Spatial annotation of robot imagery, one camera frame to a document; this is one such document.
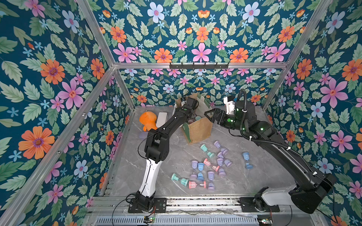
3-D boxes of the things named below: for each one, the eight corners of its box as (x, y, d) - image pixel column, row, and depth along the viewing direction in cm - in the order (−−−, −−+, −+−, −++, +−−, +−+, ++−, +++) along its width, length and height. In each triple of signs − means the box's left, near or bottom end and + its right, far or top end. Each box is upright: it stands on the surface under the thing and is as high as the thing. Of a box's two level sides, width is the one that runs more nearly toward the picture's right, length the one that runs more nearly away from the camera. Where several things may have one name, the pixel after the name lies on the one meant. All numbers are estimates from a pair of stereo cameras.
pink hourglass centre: (203, 163, 90) (203, 161, 88) (205, 159, 91) (205, 157, 89) (217, 172, 86) (217, 171, 84) (219, 168, 88) (220, 166, 86)
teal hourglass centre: (210, 159, 92) (211, 157, 89) (200, 147, 97) (200, 145, 95) (213, 156, 93) (214, 154, 91) (203, 145, 98) (203, 143, 96)
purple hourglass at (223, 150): (225, 155, 93) (225, 154, 91) (213, 144, 99) (213, 142, 97) (228, 153, 94) (229, 151, 92) (216, 141, 100) (217, 139, 98)
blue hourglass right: (246, 169, 88) (247, 168, 86) (242, 153, 95) (243, 151, 93) (252, 169, 88) (254, 168, 86) (248, 153, 95) (249, 151, 93)
